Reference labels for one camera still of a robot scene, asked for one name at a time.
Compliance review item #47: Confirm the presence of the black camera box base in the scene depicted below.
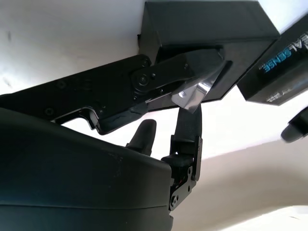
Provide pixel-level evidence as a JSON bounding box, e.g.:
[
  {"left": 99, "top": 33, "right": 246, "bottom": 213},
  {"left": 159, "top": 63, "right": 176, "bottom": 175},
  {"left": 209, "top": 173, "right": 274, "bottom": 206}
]
[{"left": 138, "top": 0, "right": 281, "bottom": 111}]

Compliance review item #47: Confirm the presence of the small silver depth camera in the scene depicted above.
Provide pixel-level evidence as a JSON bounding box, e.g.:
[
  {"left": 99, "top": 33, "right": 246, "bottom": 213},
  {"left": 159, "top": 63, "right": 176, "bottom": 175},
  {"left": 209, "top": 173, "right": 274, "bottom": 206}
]
[{"left": 171, "top": 67, "right": 219, "bottom": 114}]

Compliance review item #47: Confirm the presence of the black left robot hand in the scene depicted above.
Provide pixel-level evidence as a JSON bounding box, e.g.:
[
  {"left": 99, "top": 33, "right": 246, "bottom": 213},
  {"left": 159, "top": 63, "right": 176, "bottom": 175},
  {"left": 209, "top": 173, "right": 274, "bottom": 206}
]
[{"left": 281, "top": 109, "right": 308, "bottom": 142}]

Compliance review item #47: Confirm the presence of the black RealSense box lid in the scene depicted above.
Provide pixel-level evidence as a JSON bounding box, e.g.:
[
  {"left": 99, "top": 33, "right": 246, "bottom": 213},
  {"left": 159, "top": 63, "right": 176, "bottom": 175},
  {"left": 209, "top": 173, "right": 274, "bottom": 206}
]
[{"left": 237, "top": 16, "right": 308, "bottom": 106}]

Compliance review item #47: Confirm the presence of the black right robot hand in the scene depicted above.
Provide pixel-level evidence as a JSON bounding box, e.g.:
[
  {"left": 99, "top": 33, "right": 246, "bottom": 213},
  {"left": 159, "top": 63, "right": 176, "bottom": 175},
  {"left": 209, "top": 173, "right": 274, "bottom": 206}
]
[{"left": 0, "top": 45, "right": 227, "bottom": 231}]

